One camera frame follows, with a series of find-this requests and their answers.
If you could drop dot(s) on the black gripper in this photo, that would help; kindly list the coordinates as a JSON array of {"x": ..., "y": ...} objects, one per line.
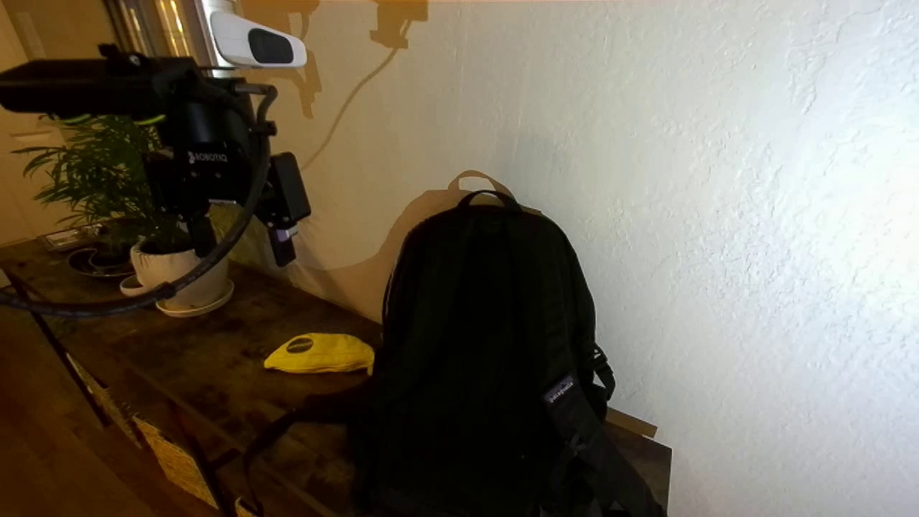
[{"x": 203, "y": 146}]

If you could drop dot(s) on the black backpack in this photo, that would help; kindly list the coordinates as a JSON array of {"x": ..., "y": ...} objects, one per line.
[{"x": 476, "y": 364}]

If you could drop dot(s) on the white plant pot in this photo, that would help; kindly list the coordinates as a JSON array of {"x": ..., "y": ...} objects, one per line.
[{"x": 176, "y": 282}]

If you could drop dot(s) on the white pot saucer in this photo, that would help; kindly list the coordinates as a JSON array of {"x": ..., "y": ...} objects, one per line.
[{"x": 203, "y": 305}]

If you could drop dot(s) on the small white dish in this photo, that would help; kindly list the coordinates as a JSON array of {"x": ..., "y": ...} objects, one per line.
[{"x": 132, "y": 287}]

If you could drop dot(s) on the dark round plant saucer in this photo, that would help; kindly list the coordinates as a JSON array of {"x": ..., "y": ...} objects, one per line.
[{"x": 94, "y": 264}]

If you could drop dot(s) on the green palm houseplant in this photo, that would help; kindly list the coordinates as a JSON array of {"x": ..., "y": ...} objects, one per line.
[{"x": 90, "y": 175}]

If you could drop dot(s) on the dark wooden sideboard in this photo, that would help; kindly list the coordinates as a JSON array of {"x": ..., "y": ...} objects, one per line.
[{"x": 58, "y": 361}]

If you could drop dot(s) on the white door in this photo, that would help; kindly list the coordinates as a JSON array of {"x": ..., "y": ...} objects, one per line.
[{"x": 11, "y": 190}]

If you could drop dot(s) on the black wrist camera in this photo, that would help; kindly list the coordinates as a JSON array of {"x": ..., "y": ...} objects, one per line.
[{"x": 87, "y": 87}]

